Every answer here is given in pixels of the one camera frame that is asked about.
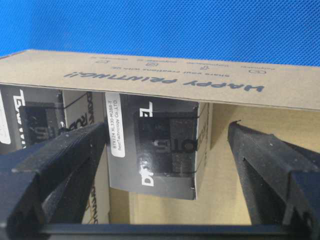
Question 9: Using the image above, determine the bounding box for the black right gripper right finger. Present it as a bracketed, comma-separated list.
[227, 121, 320, 240]

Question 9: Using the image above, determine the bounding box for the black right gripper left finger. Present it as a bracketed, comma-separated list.
[0, 122, 105, 240]

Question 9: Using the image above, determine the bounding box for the black box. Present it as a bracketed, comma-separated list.
[105, 92, 212, 200]
[0, 85, 66, 155]

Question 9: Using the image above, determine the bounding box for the brown cardboard box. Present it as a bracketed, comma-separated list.
[0, 50, 320, 225]

